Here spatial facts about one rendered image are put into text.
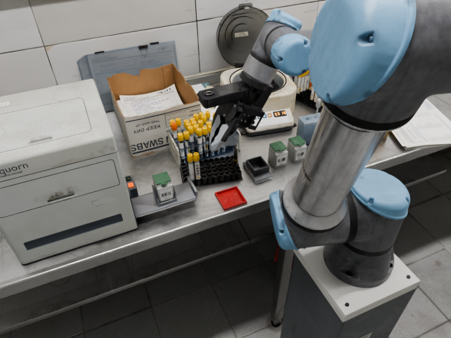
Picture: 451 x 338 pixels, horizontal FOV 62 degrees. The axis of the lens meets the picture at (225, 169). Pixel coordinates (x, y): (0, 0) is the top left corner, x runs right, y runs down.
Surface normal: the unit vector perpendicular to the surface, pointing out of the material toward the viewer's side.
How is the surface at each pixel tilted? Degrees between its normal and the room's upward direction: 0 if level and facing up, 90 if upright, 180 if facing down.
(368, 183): 7
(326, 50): 83
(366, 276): 71
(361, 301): 1
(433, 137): 1
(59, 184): 90
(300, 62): 82
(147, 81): 87
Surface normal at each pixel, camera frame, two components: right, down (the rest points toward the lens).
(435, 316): -0.01, -0.76
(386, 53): 0.09, 0.46
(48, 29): 0.40, 0.60
